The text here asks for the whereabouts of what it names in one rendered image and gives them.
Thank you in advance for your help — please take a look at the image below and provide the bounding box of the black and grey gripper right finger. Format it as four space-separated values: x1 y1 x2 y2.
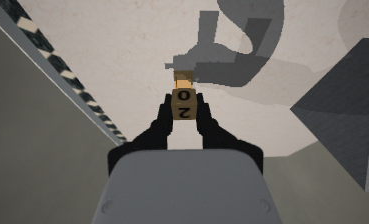
196 93 264 176

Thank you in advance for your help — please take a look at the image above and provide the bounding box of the tan wooden cube with black digits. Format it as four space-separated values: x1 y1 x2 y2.
171 89 197 120

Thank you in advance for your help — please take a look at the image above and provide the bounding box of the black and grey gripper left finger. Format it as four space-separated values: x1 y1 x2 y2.
108 94 173 177

